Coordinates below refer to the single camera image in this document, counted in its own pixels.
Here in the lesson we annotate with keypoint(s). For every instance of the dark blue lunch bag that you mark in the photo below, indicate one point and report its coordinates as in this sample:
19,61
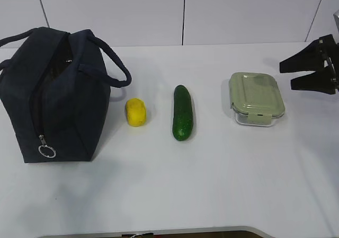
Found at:
56,91

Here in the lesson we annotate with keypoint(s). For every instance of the yellow lemon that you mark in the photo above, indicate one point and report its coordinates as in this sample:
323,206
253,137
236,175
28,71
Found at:
136,112

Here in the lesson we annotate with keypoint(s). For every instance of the green lid glass container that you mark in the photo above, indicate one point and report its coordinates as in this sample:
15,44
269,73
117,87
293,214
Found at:
255,99

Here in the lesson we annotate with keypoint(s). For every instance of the green cucumber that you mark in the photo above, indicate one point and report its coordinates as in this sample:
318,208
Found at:
183,120

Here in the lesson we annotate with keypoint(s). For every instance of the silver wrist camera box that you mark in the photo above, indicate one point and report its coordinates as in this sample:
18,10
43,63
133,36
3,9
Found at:
336,19

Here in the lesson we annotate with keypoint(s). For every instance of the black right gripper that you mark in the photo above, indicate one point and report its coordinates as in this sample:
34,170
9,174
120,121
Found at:
321,57

